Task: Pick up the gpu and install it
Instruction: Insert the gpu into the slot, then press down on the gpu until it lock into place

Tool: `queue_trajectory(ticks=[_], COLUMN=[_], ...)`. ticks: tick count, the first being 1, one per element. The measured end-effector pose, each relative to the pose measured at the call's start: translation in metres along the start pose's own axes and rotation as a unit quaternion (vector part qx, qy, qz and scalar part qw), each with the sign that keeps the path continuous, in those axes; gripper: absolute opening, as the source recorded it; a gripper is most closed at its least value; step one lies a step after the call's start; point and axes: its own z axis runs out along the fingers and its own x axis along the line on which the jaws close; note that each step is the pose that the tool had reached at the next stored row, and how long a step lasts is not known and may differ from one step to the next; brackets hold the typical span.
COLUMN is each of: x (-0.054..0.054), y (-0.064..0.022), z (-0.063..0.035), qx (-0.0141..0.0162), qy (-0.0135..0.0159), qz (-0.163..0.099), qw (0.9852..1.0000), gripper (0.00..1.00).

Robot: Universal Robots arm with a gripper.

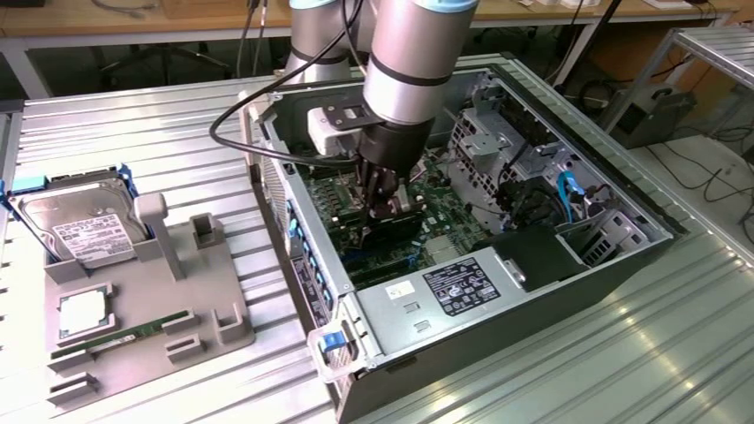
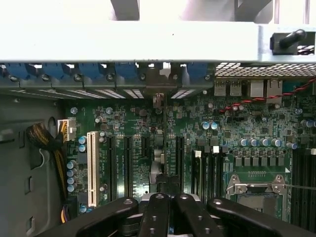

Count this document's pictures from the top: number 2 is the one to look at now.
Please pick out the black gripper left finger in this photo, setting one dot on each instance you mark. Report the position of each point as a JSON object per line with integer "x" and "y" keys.
{"x": 158, "y": 217}

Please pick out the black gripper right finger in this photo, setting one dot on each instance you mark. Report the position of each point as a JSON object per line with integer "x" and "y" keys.
{"x": 187, "y": 217}

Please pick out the black RAM slot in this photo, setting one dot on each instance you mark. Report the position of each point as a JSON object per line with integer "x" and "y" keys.
{"x": 196, "y": 172}
{"x": 313, "y": 177}
{"x": 222, "y": 172}
{"x": 215, "y": 172}
{"x": 306, "y": 177}
{"x": 208, "y": 172}
{"x": 297, "y": 177}

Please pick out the long black expansion slot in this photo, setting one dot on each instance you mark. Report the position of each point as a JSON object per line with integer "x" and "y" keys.
{"x": 128, "y": 168}
{"x": 179, "y": 163}
{"x": 111, "y": 168}

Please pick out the CPU socket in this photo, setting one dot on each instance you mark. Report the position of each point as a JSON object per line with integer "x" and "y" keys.
{"x": 256, "y": 202}

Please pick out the short black expansion slot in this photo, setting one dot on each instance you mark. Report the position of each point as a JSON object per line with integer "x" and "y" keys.
{"x": 145, "y": 146}

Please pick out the metal socket cover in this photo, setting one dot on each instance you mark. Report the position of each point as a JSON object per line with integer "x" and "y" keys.
{"x": 256, "y": 188}

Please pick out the white expansion slot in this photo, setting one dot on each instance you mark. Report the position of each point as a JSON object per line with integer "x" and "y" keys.
{"x": 91, "y": 168}

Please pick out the green motherboard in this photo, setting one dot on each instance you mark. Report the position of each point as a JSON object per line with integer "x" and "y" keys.
{"x": 187, "y": 118}

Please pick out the thin metal locking lever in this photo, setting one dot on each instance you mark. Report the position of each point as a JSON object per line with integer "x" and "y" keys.
{"x": 301, "y": 187}

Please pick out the white power connector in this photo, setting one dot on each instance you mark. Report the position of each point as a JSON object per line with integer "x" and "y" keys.
{"x": 66, "y": 130}

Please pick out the silver USB port block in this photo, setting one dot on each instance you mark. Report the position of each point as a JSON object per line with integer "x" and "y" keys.
{"x": 235, "y": 87}
{"x": 220, "y": 87}

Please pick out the plain silver port block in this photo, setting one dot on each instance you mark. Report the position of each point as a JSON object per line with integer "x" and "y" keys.
{"x": 257, "y": 89}

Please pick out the blue card retainer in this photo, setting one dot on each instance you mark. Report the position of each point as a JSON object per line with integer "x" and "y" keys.
{"x": 58, "y": 70}
{"x": 126, "y": 70}
{"x": 92, "y": 70}
{"x": 21, "y": 70}
{"x": 196, "y": 70}

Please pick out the silver ethernet port block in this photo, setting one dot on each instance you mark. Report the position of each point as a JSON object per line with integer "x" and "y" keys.
{"x": 274, "y": 90}

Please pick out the open black PC case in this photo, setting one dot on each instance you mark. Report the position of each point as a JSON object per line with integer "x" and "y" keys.
{"x": 98, "y": 42}

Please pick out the black intrusion switch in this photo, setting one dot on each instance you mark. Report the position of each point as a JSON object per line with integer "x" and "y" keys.
{"x": 287, "y": 42}

